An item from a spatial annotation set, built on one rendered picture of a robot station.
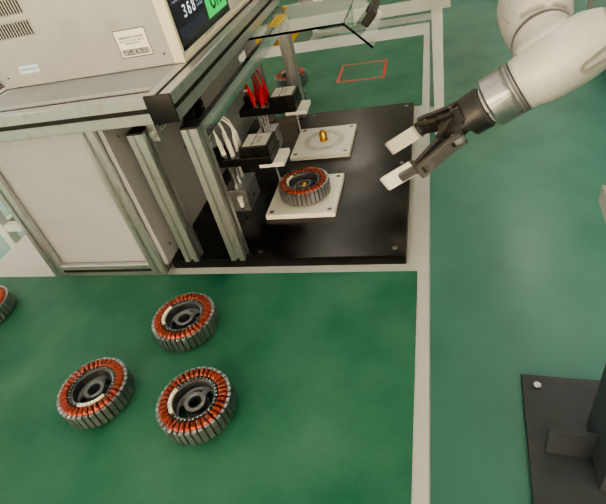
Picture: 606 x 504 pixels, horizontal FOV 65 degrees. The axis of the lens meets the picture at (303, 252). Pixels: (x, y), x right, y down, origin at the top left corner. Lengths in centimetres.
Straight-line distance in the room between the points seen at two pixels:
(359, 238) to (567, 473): 88
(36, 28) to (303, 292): 65
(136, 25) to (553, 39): 67
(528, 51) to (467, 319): 109
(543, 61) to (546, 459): 102
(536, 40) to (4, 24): 90
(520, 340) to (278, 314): 107
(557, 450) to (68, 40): 145
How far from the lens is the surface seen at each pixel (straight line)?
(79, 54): 100
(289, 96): 119
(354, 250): 89
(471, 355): 169
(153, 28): 90
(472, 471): 149
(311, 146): 124
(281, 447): 69
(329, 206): 100
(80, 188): 98
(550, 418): 157
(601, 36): 89
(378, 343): 76
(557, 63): 88
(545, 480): 149
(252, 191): 108
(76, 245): 110
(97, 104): 84
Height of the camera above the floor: 134
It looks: 39 degrees down
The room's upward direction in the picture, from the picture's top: 15 degrees counter-clockwise
